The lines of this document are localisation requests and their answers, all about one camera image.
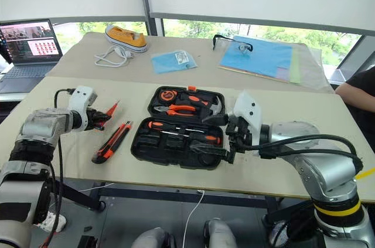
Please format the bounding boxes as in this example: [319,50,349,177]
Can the orange black tape measure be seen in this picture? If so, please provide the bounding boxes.
[159,89,179,103]

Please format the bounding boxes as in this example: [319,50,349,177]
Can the orange handled pliers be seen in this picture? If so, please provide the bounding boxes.
[153,103,197,117]

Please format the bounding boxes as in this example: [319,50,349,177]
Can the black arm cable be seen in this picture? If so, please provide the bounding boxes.
[237,133,364,173]
[43,87,77,248]

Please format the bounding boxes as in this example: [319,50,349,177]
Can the yellow tape strip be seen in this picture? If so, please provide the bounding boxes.
[355,167,375,181]

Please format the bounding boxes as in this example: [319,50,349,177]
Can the black plastic tool case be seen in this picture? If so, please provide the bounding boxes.
[130,84,227,171]

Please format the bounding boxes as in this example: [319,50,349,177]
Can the white coiled power cable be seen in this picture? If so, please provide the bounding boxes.
[94,45,137,68]

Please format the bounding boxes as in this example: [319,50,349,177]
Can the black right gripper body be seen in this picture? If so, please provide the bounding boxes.
[225,114,254,155]

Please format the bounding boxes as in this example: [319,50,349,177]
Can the red test pen screwdriver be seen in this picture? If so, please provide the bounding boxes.
[103,100,121,117]

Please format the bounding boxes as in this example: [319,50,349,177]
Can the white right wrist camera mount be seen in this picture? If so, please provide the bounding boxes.
[233,90,263,147]

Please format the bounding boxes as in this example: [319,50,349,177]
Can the black orange utility knife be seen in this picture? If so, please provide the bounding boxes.
[91,121,134,165]

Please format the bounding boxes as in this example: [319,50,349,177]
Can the grey rounded shape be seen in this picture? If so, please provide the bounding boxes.
[203,218,237,248]
[131,227,177,248]

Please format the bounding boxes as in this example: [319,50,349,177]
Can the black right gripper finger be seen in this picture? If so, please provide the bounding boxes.
[202,113,230,127]
[190,140,236,165]

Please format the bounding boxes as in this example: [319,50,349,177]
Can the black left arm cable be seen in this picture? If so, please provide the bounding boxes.
[43,87,77,248]

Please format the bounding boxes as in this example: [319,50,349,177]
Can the blue bag with QR label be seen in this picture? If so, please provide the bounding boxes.
[150,49,198,75]

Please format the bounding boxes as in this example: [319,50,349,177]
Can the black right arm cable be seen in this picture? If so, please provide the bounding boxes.
[237,133,364,173]

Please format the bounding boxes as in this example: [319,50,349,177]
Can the blue paper folder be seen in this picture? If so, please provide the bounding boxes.
[219,35,294,79]

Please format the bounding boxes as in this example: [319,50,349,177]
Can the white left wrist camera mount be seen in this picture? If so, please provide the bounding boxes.
[69,86,98,132]

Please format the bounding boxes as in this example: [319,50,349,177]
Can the black metal table frame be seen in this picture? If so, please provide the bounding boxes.
[58,176,282,212]

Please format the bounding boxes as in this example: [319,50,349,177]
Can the white charging cable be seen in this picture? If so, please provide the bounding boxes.
[181,189,206,248]

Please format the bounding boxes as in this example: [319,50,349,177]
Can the orange black handled screwdriver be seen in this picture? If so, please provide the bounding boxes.
[146,120,204,133]
[159,130,222,145]

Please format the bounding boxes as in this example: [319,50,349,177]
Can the light green paper sheet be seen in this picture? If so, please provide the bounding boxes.
[289,47,302,84]

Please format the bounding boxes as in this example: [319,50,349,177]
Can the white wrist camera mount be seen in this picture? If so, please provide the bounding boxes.
[69,86,98,132]
[233,90,263,147]

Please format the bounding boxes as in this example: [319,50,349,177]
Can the clear safety glasses black frame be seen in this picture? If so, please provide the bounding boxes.
[212,33,254,56]

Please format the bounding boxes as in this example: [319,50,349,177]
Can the claw hammer orange grip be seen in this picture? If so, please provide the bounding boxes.
[179,93,226,120]

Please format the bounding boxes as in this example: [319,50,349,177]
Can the yellow canvas sneaker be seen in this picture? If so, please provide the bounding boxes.
[104,23,148,53]

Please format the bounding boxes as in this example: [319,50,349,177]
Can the white crumpled rag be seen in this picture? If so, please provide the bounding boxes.
[37,212,67,233]

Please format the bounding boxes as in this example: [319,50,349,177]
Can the clear plastic sleeve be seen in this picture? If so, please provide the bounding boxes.
[292,43,335,94]

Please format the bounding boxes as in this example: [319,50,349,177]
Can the grey open laptop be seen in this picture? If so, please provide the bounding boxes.
[0,18,64,94]

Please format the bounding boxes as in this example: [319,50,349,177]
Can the lilac paper sheet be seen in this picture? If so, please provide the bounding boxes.
[276,66,292,83]

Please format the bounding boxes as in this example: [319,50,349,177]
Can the seated person in black shirt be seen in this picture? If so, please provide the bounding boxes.
[334,66,375,151]

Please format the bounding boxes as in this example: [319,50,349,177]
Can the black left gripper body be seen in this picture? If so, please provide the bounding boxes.
[86,107,104,132]

